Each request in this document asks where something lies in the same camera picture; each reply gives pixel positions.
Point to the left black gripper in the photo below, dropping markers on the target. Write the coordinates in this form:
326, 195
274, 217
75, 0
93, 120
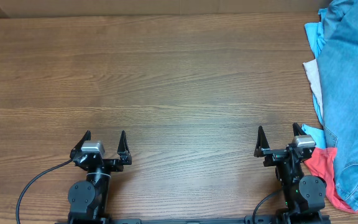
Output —
117, 165

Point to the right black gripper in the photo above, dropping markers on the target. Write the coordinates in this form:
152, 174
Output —
276, 154

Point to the blue denim jeans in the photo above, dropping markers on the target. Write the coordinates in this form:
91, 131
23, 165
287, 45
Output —
338, 70

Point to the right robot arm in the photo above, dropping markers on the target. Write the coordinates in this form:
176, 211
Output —
304, 194

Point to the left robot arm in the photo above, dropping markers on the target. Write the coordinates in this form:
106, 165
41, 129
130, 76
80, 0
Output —
88, 198

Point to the red shirt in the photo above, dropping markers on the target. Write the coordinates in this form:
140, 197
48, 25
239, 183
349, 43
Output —
321, 164

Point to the white cloth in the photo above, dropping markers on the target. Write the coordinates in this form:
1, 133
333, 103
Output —
312, 73

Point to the light blue shirt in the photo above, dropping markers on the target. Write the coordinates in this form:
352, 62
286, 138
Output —
315, 36

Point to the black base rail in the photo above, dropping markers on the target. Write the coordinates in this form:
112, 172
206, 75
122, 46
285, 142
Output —
259, 219

